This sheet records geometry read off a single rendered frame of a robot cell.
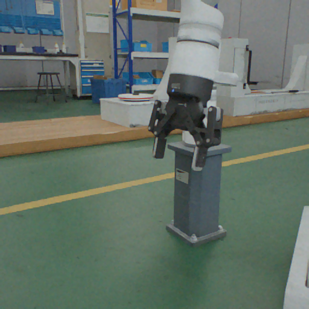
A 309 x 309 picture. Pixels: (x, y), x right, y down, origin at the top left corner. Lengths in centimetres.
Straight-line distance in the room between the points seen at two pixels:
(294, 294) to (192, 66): 40
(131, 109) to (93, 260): 170
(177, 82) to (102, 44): 643
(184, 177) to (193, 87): 52
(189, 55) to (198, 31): 4
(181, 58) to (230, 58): 274
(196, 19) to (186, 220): 66
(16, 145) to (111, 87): 299
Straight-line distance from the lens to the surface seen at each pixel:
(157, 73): 601
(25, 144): 221
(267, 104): 357
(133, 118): 254
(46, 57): 574
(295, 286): 63
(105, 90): 495
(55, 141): 225
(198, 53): 53
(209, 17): 54
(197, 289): 88
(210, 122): 50
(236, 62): 328
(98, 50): 689
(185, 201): 102
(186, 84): 52
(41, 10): 643
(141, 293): 86
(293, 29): 688
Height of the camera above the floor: 53
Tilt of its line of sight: 15 degrees down
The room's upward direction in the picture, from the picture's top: straight up
